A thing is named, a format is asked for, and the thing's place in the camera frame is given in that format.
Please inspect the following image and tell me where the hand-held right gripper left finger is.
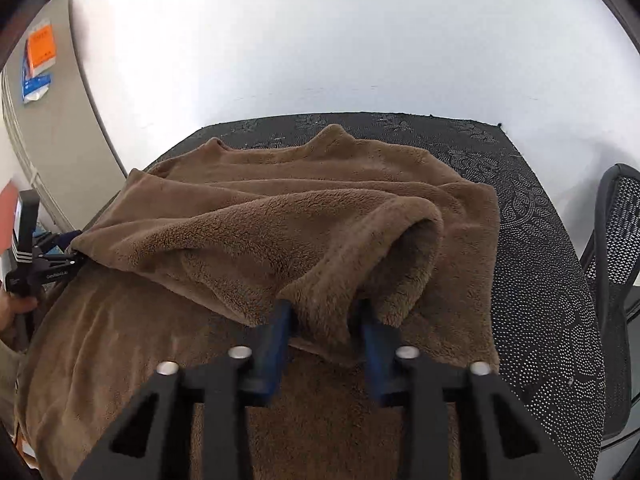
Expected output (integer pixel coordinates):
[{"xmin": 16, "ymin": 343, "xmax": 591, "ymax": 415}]
[{"xmin": 70, "ymin": 299, "xmax": 297, "ymax": 480}]

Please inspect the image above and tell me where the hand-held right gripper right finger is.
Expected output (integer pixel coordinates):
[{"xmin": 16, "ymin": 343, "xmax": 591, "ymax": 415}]
[{"xmin": 357, "ymin": 299, "xmax": 566, "ymax": 480}]

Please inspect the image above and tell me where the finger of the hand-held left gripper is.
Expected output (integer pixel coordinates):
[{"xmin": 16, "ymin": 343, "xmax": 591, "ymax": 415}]
[
  {"xmin": 35, "ymin": 230, "xmax": 83, "ymax": 259},
  {"xmin": 37, "ymin": 255, "xmax": 84, "ymax": 276}
]

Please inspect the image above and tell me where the brown fleece sweater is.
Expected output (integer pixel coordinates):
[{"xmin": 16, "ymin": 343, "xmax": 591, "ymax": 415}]
[{"xmin": 15, "ymin": 124, "xmax": 501, "ymax": 480}]

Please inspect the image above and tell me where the person's left forearm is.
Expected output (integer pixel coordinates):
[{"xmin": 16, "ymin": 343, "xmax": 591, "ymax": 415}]
[{"xmin": 0, "ymin": 332, "xmax": 31, "ymax": 411}]

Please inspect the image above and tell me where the person's left hand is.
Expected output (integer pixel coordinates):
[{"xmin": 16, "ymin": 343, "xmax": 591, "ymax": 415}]
[{"xmin": 0, "ymin": 291, "xmax": 38, "ymax": 332}]

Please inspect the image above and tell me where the red foam panel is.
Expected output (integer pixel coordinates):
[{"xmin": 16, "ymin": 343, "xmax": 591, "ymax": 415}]
[{"xmin": 0, "ymin": 181, "xmax": 23, "ymax": 253}]

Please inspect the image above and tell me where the grey door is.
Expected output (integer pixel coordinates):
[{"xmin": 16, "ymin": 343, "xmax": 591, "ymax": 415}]
[{"xmin": 0, "ymin": 0, "xmax": 128, "ymax": 231}]

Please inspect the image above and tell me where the black dotted table mat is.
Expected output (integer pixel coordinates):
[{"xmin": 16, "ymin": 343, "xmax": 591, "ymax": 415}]
[{"xmin": 135, "ymin": 111, "xmax": 606, "ymax": 480}]

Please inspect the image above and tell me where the black mesh chair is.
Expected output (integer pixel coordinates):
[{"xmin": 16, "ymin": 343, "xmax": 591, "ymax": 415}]
[{"xmin": 580, "ymin": 162, "xmax": 640, "ymax": 441}]

